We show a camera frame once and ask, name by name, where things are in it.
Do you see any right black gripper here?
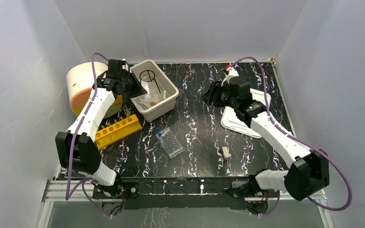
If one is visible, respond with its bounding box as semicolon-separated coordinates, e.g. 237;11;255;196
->
199;81;239;110

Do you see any black wire loop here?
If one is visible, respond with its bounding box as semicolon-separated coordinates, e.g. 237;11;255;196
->
139;69;163;94

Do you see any white bin lid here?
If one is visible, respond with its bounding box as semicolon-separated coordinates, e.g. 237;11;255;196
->
221;88;271;139

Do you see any beige plastic bin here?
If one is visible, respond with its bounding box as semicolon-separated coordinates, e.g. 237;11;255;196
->
131;59;179;122

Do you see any yellow test tube rack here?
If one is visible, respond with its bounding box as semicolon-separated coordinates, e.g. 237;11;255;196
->
95;114;142;150

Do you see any clear acrylic tube rack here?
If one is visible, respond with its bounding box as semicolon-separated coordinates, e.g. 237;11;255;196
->
156;127;184;159

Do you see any white paper packet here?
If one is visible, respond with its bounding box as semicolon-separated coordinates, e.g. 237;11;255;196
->
142;80;160;103

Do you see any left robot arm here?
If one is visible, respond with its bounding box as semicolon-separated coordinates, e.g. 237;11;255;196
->
55;59;146;198

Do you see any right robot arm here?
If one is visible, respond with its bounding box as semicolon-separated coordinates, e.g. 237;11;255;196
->
201;76;330;200

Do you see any cream and orange cylinder appliance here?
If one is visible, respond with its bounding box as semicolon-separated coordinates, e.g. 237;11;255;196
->
66;62;123;118

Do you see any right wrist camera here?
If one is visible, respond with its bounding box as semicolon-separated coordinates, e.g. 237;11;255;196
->
221;65;239;86

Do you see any black mounting base rail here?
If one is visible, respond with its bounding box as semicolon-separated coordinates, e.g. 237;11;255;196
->
93;177;277;212

